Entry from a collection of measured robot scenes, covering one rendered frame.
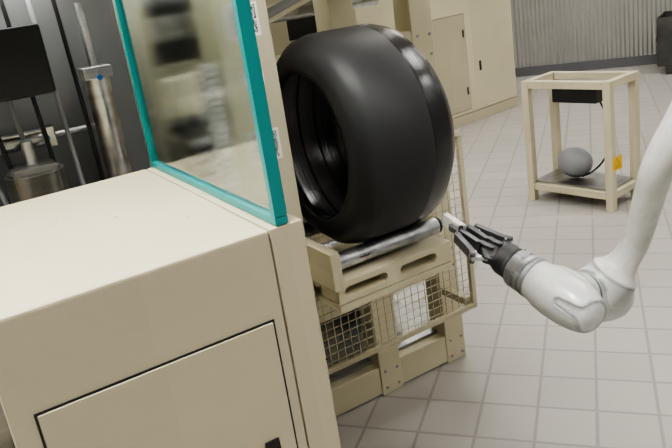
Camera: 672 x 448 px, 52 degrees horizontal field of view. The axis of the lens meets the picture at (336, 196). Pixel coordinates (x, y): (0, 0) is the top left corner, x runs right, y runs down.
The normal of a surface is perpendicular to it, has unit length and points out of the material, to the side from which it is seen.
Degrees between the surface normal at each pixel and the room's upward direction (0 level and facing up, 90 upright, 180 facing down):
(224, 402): 90
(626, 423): 0
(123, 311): 90
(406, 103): 68
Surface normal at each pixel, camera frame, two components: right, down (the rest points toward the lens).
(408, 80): 0.36, -0.37
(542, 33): -0.32, 0.33
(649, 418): -0.15, -0.95
